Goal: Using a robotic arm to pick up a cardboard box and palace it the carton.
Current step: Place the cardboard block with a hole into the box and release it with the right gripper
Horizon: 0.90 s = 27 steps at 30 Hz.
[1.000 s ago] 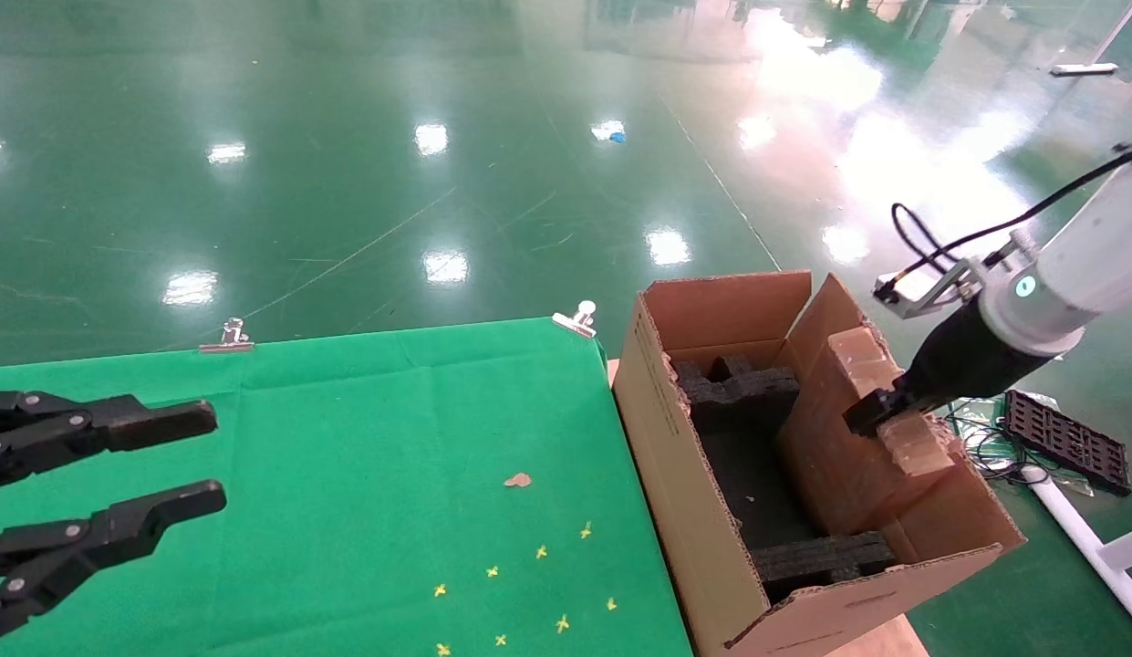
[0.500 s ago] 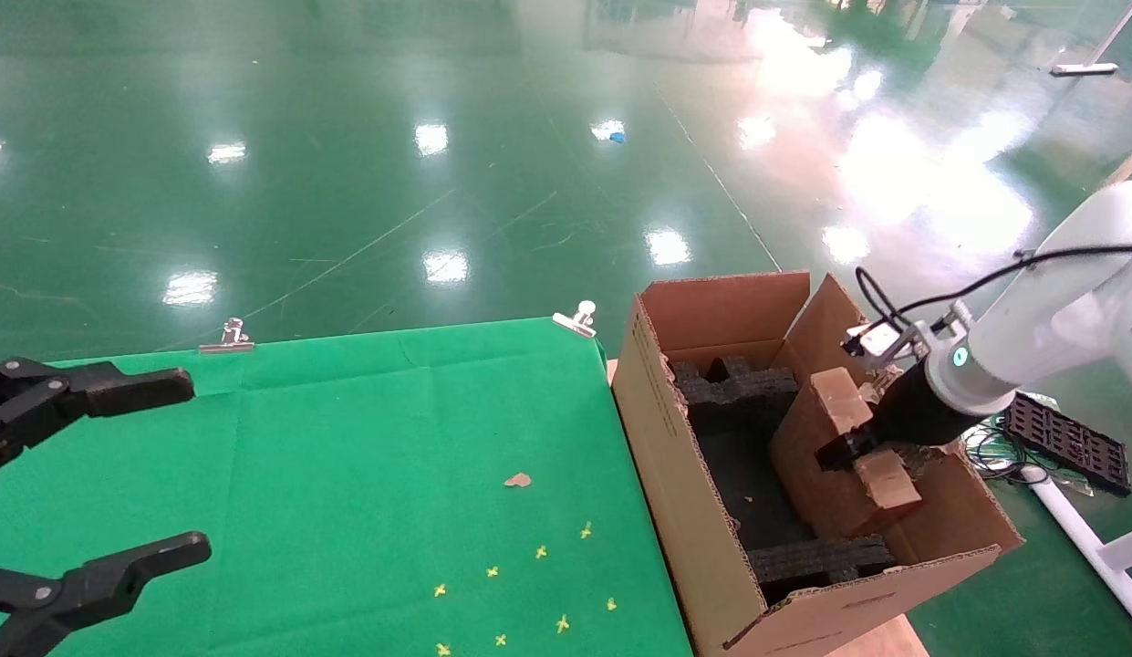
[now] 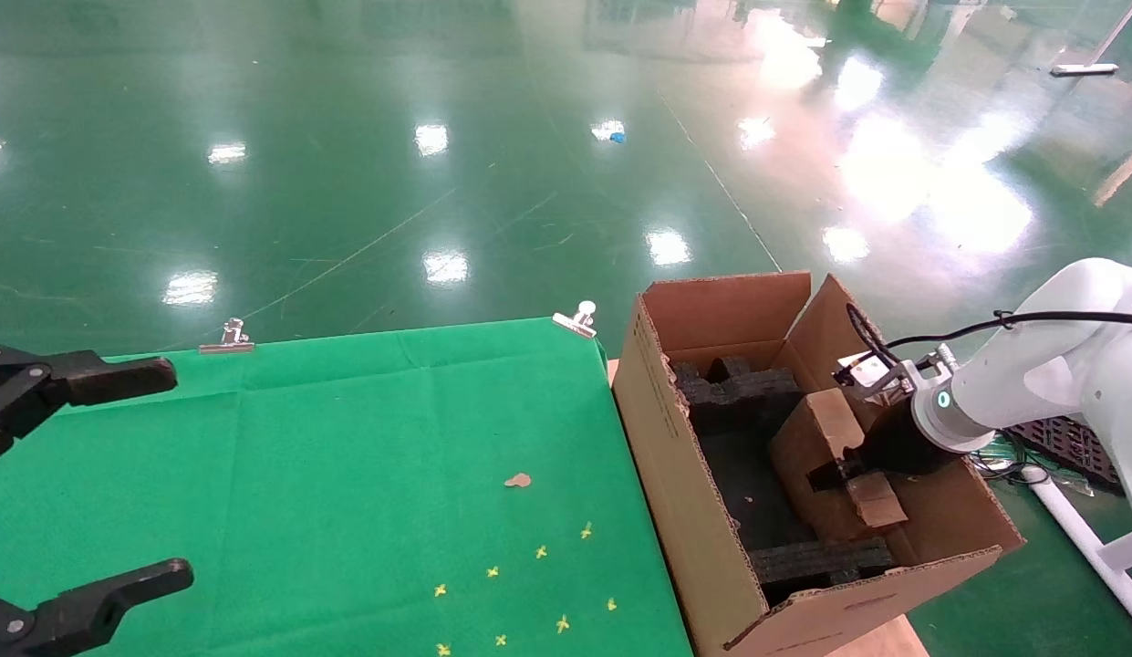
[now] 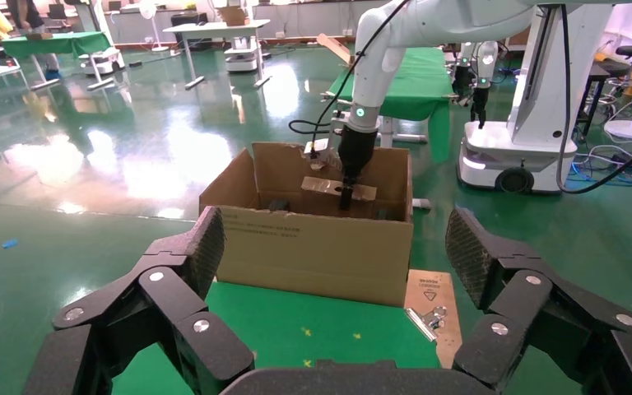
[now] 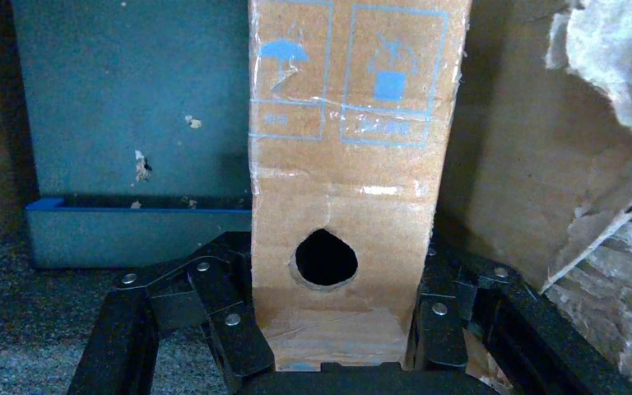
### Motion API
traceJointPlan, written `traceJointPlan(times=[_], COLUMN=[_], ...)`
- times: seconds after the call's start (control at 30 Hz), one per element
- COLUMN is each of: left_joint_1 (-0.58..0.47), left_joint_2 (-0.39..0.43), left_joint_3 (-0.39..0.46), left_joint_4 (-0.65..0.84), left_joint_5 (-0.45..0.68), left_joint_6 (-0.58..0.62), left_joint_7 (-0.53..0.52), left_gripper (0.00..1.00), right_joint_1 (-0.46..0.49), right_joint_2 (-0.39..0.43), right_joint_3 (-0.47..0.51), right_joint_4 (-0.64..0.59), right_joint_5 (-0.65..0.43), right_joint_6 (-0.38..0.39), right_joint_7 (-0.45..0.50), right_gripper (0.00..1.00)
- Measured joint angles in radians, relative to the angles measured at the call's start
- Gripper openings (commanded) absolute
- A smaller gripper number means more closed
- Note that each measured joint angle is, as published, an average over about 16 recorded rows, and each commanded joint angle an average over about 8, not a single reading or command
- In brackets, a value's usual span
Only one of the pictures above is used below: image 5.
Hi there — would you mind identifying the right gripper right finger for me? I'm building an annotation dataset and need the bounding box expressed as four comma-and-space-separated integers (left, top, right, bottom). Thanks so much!
406, 234, 632, 395

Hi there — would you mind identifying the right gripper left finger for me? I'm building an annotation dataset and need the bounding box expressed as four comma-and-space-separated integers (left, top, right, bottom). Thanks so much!
67, 231, 277, 395

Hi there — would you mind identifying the small long cardboard box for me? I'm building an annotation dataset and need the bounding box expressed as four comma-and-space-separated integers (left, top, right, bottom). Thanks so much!
248, 0, 472, 373

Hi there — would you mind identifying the large open cardboard carton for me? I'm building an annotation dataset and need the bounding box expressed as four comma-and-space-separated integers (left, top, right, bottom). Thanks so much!
0, 0, 632, 395

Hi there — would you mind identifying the black foam liner sheet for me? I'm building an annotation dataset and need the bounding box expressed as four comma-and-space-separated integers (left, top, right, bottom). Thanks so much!
10, 0, 253, 200

